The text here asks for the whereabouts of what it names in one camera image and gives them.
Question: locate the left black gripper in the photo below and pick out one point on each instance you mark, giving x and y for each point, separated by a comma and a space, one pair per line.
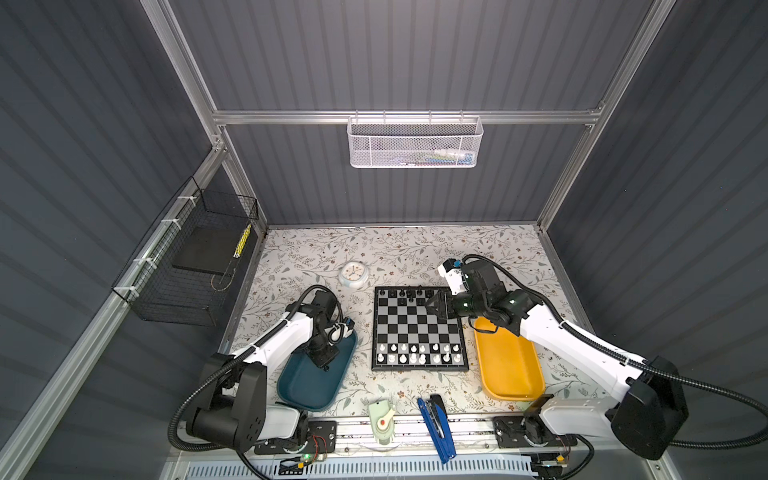
321, 360

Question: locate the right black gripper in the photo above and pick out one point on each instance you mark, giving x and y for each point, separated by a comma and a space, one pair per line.
441, 298

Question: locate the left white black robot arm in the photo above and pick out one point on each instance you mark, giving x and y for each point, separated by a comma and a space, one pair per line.
229, 408

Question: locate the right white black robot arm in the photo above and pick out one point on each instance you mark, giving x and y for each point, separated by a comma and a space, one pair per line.
649, 405

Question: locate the black white chess board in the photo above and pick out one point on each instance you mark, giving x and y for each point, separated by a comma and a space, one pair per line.
409, 336

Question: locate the teal plastic tray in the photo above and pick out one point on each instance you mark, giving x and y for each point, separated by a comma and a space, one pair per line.
305, 386

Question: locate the light green tape dispenser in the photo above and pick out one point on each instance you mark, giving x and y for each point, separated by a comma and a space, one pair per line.
381, 415

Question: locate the yellow plastic tray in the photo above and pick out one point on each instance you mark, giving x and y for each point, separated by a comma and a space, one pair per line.
509, 365

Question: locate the blue black stapler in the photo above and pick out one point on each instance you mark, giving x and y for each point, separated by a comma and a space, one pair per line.
435, 417

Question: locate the yellow green marker in basket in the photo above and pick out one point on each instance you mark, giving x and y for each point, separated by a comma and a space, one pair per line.
242, 241

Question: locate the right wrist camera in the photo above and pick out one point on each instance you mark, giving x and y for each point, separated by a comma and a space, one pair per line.
451, 271

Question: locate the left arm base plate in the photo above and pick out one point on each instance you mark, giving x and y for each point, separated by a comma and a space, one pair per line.
319, 436

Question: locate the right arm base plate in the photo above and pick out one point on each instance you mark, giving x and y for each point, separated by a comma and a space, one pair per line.
519, 431

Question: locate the black wire side basket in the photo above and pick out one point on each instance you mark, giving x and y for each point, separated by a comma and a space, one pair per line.
186, 273

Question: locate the white wire wall basket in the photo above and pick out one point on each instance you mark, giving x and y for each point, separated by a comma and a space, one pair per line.
420, 142

